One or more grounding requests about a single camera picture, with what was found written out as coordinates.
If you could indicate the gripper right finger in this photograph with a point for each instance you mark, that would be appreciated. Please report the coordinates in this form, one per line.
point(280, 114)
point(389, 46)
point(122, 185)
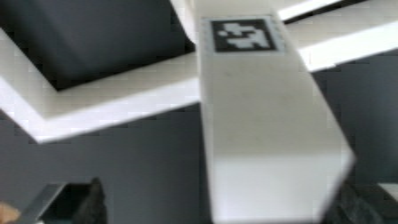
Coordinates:
point(364, 204)

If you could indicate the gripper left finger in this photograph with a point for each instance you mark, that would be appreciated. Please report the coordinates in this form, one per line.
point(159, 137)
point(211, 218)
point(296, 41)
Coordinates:
point(67, 204)

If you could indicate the white desk leg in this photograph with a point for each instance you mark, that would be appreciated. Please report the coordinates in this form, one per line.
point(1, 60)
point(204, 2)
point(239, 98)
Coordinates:
point(277, 154)

